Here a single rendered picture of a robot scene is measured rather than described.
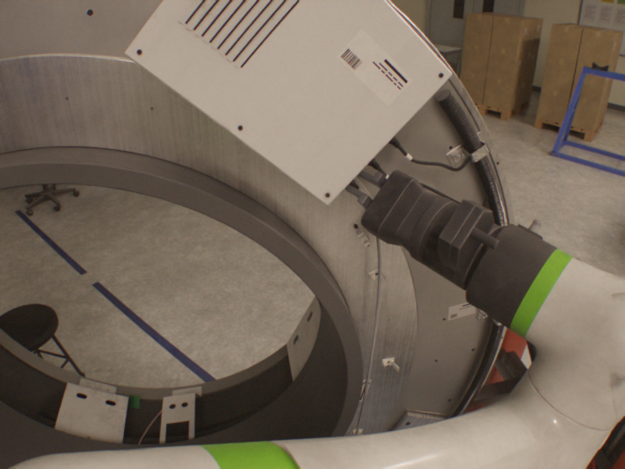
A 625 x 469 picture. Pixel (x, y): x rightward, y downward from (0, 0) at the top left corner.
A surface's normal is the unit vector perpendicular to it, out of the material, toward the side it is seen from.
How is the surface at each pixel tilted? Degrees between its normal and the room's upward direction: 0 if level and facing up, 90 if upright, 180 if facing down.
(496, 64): 90
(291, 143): 90
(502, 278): 64
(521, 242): 13
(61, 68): 90
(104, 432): 27
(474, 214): 45
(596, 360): 77
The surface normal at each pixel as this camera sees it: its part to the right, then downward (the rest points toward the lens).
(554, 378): -0.91, -0.11
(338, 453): 0.30, -0.95
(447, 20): -0.64, 0.39
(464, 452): 0.41, -0.79
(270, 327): 0.00, -0.86
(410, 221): -0.53, -0.39
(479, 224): 0.70, 0.47
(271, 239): 0.18, 0.50
